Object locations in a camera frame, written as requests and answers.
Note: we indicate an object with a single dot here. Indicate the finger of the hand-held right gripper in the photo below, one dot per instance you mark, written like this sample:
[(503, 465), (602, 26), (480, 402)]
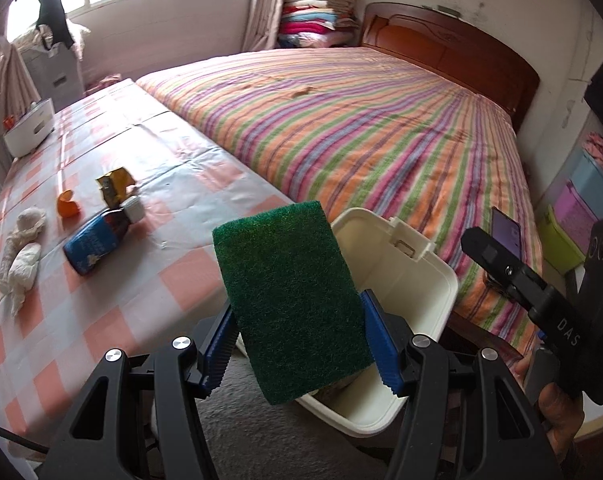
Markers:
[(501, 265)]

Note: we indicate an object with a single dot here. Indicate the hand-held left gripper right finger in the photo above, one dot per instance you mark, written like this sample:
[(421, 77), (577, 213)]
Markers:
[(381, 350)]

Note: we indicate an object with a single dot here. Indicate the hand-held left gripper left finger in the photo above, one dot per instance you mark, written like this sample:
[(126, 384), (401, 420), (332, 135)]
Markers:
[(216, 355)]

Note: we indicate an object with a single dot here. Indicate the cream plastic bin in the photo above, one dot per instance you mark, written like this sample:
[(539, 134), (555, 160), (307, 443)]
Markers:
[(406, 285)]

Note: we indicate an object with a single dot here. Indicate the green scouring sponge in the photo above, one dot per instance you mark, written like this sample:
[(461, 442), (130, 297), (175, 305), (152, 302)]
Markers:
[(291, 300)]

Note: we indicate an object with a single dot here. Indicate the blue bottle with white cap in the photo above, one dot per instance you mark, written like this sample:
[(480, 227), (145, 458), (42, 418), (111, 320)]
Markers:
[(94, 245)]

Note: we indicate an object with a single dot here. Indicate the yellow brown wrapper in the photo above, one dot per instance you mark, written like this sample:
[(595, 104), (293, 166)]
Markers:
[(114, 185)]

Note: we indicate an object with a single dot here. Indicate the orange peel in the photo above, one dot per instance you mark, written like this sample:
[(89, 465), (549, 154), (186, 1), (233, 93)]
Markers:
[(67, 205)]

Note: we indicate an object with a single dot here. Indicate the white tissue wad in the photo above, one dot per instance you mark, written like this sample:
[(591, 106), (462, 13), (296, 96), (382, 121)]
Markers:
[(29, 225), (21, 272)]

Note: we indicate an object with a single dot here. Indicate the person's right hand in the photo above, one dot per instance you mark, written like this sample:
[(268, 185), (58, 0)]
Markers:
[(561, 410)]

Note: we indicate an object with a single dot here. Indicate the smartphone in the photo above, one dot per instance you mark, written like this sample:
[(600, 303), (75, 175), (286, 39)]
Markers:
[(506, 232)]

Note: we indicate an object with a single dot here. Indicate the purple plastic storage box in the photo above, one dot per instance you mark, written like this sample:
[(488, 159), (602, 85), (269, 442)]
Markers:
[(574, 210)]

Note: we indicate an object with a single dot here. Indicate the blue plastic storage box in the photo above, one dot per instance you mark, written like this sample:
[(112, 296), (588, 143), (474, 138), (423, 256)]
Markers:
[(596, 180)]

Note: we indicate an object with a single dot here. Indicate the pink floral cloth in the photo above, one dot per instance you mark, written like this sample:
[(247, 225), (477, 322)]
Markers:
[(601, 152)]

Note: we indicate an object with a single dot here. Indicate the striped bed sheet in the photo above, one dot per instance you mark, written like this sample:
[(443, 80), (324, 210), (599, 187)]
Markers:
[(356, 125)]

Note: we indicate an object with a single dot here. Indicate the wooden bed headboard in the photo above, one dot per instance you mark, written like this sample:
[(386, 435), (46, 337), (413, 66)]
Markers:
[(431, 45)]

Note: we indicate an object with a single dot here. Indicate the small grey box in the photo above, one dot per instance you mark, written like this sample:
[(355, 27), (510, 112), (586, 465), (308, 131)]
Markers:
[(449, 9)]

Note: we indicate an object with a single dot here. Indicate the white utensil holder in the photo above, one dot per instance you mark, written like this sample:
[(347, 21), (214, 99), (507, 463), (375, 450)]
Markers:
[(29, 132)]

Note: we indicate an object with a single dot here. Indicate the pink floral cushion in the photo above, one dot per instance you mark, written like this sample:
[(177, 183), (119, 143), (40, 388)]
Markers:
[(104, 83)]

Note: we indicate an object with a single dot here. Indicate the stack of folded blankets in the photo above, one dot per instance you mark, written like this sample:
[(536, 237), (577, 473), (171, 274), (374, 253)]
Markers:
[(316, 5)]

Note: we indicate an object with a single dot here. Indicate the grey plastic cabinet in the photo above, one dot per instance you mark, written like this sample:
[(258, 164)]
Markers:
[(56, 72)]

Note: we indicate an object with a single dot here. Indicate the tied beige curtain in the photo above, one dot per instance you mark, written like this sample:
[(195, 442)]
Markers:
[(6, 75)]

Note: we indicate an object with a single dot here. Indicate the pale cloth pile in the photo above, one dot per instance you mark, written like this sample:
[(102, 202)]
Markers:
[(79, 30)]

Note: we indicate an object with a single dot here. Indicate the black sleeveless top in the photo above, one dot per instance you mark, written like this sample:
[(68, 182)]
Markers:
[(51, 10)]

